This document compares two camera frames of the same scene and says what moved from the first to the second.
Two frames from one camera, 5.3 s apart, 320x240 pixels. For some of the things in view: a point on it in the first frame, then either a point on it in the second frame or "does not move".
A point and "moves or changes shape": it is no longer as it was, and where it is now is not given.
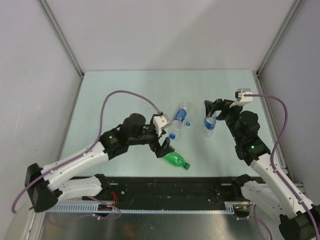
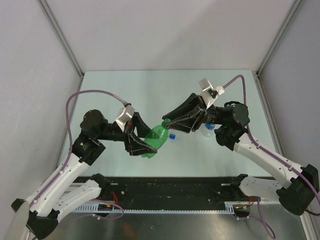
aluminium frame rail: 168,189 does not move
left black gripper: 164,149 -> 132,144
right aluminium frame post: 295,5 does not move
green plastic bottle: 176,159 moves or changes shape
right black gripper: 220,105 -> 193,122
